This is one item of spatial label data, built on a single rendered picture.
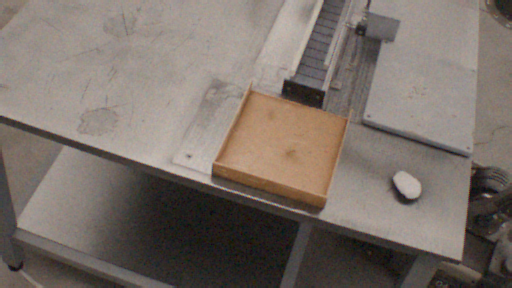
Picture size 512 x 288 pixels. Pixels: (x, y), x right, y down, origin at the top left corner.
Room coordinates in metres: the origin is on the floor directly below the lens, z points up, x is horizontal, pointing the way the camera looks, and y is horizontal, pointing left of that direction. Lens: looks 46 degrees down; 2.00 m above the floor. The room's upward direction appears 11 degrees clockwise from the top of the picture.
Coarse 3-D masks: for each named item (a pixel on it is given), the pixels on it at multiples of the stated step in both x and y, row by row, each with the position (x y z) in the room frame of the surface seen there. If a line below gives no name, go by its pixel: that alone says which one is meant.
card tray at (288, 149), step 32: (256, 96) 1.28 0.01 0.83; (256, 128) 1.17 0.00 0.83; (288, 128) 1.19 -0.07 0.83; (320, 128) 1.21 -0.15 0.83; (224, 160) 1.05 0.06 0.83; (256, 160) 1.07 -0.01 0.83; (288, 160) 1.09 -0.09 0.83; (320, 160) 1.11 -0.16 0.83; (288, 192) 0.98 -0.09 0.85; (320, 192) 1.01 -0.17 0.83
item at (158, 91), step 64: (64, 0) 1.55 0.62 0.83; (128, 0) 1.60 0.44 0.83; (192, 0) 1.65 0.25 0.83; (256, 0) 1.71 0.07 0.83; (448, 0) 1.95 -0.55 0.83; (0, 64) 1.24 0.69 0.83; (64, 64) 1.28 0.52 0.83; (128, 64) 1.32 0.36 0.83; (192, 64) 1.36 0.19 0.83; (256, 64) 1.41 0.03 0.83; (64, 128) 1.06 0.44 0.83; (128, 128) 1.10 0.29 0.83; (192, 128) 1.13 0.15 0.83; (256, 192) 0.98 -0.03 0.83; (384, 192) 1.05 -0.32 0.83; (448, 192) 1.08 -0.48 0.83; (448, 256) 0.89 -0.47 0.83
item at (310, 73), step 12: (324, 0) 1.70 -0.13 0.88; (336, 0) 1.72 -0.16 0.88; (324, 12) 1.64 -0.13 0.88; (336, 12) 1.65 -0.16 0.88; (324, 24) 1.58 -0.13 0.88; (336, 24) 1.59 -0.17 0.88; (312, 36) 1.51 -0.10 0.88; (324, 36) 1.52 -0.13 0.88; (312, 48) 1.46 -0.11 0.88; (324, 48) 1.47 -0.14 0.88; (300, 60) 1.40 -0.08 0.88; (312, 60) 1.41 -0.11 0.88; (324, 60) 1.42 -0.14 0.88; (300, 72) 1.35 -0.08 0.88; (312, 72) 1.36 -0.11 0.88; (324, 72) 1.37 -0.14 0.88; (300, 84) 1.31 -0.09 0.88; (312, 84) 1.31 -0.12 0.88
